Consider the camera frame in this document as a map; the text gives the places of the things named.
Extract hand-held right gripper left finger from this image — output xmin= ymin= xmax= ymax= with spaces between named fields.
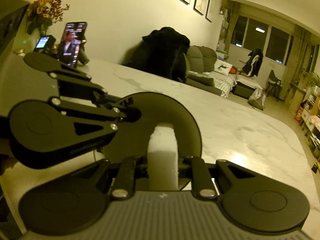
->
xmin=59 ymin=156 xmax=150 ymax=201

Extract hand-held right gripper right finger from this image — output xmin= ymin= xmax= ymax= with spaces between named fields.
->
xmin=178 ymin=156 xmax=275 ymax=201

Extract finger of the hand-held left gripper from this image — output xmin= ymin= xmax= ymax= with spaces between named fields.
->
xmin=50 ymin=97 xmax=142 ymax=137
xmin=50 ymin=64 xmax=130 ymax=105

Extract white sponge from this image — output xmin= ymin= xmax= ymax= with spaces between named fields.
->
xmin=147 ymin=122 xmax=179 ymax=192

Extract phone stand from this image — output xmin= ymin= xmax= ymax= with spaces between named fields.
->
xmin=77 ymin=39 xmax=91 ymax=66

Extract smartphone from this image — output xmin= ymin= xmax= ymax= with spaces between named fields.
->
xmin=57 ymin=22 xmax=88 ymax=68

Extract small black screen device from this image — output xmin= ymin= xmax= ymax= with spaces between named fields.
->
xmin=34 ymin=34 xmax=57 ymax=53

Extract white vase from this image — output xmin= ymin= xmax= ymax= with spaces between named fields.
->
xmin=27 ymin=29 xmax=43 ymax=51

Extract dried flower bouquet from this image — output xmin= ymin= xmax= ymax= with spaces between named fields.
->
xmin=25 ymin=0 xmax=71 ymax=37

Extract dark grey box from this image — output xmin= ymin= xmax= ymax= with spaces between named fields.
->
xmin=0 ymin=0 xmax=30 ymax=56

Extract grey bag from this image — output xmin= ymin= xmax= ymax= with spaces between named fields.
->
xmin=247 ymin=89 xmax=266 ymax=111

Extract checked ottoman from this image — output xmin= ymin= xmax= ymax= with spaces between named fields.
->
xmin=232 ymin=74 xmax=263 ymax=99

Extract grey sofa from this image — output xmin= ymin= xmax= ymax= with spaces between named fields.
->
xmin=186 ymin=45 xmax=237 ymax=97

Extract white deer pillow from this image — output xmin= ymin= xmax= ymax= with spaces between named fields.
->
xmin=214 ymin=60 xmax=232 ymax=77

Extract dark wooden chair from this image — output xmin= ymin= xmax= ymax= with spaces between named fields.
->
xmin=265 ymin=69 xmax=284 ymax=101

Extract dark jackets on rack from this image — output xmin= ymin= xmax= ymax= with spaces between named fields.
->
xmin=239 ymin=49 xmax=264 ymax=78

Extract white low cabinet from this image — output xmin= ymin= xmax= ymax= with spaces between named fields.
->
xmin=300 ymin=104 xmax=320 ymax=161

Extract wooden shelf unit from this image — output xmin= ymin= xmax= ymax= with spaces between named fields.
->
xmin=289 ymin=82 xmax=311 ymax=113

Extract patterned curtain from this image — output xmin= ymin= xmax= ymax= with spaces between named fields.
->
xmin=217 ymin=0 xmax=241 ymax=56
xmin=285 ymin=25 xmax=316 ymax=111

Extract window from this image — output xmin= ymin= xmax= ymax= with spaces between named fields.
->
xmin=230 ymin=15 xmax=294 ymax=66

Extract potted green plant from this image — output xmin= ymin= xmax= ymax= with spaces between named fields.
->
xmin=301 ymin=71 xmax=320 ymax=93

